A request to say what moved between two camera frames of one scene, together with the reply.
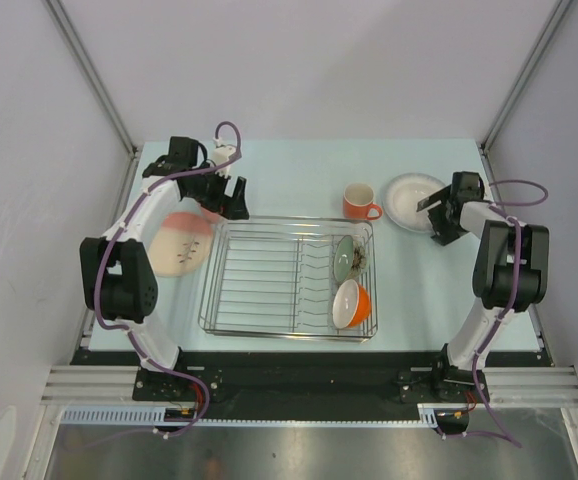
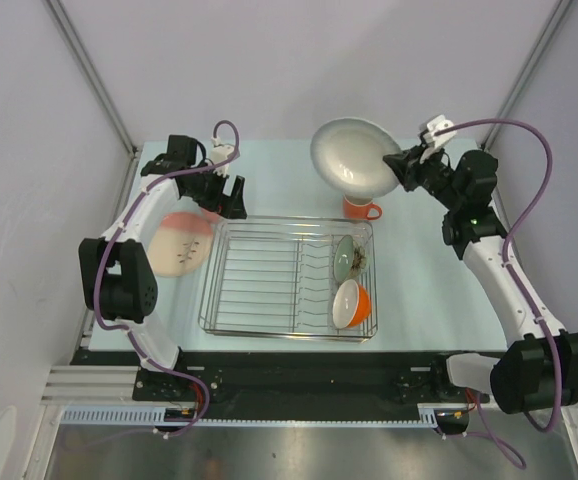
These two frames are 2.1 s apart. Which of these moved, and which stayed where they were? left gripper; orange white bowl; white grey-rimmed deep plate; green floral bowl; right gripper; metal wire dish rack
Moved: right gripper; white grey-rimmed deep plate
Stayed: metal wire dish rack; orange white bowl; green floral bowl; left gripper
